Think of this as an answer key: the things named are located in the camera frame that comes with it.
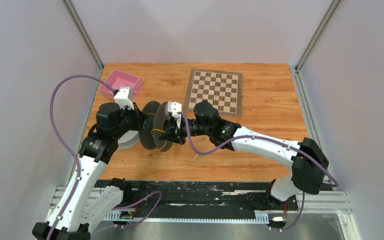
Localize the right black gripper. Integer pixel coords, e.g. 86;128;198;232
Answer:
158;115;212;147

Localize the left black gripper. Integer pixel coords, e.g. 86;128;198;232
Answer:
112;101;148;139

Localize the yellow cable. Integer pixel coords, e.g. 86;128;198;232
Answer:
145;112;168;153

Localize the black cable spool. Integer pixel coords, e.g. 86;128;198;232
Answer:
138;101;173;152

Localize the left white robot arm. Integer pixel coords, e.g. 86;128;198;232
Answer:
32;102;147;240

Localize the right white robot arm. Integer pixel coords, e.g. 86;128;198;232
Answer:
153;100;329;209

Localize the pink plastic box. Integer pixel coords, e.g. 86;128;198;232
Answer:
98;69;144;102

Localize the wooden chessboard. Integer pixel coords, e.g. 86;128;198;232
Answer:
183;68;243;117

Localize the white cable spool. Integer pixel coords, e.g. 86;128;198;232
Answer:
118;130;140;149

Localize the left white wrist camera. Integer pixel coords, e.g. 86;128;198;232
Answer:
114;86;135;110

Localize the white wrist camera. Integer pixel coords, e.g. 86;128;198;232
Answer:
114;86;135;110
164;101;183;129

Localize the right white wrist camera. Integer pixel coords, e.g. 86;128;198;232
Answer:
164;101;183;129

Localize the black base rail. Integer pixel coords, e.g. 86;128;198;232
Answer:
119;180;298;220

